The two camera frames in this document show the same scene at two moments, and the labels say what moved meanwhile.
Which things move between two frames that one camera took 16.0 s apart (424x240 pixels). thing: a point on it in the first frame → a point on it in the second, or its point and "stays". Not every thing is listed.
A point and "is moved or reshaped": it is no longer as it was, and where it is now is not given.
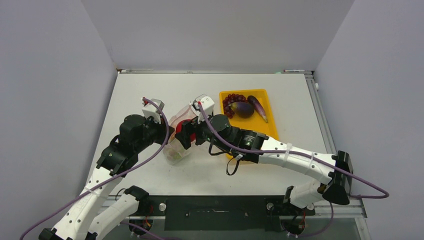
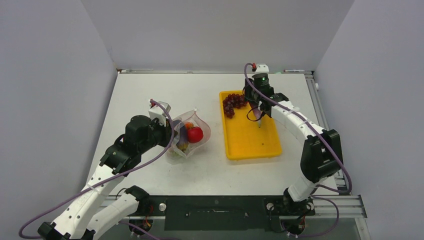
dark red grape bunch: [230, 99] stays
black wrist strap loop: [237, 162] → [255, 120]
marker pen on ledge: [293, 70] stays
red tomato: [179, 129] is moved or reshaped
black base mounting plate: [223, 212] stays
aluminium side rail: [354, 208] stays
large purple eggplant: [243, 109] is moved or reshaped
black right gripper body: [202, 136] → [251, 95]
